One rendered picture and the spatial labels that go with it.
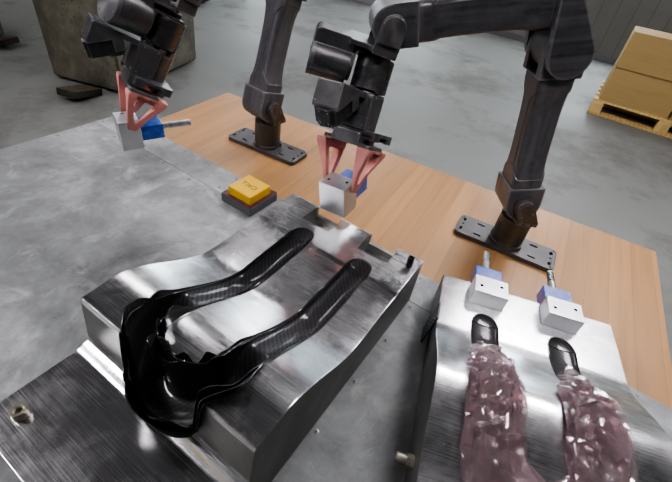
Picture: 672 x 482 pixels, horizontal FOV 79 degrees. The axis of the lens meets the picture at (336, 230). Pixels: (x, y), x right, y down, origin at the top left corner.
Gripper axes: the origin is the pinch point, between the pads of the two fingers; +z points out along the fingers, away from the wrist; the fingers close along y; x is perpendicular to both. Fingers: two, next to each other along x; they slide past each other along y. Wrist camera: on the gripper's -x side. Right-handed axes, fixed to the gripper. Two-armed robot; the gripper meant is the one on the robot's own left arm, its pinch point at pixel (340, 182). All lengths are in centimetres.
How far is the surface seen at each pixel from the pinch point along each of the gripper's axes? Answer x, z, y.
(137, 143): -10.5, 4.8, -37.7
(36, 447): -40.8, 27.9, -2.0
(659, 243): 239, 7, 83
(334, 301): -11.2, 13.8, 10.2
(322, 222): 1.8, 8.0, -2.3
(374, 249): 2.3, 8.7, 8.2
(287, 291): -14.4, 14.2, 4.5
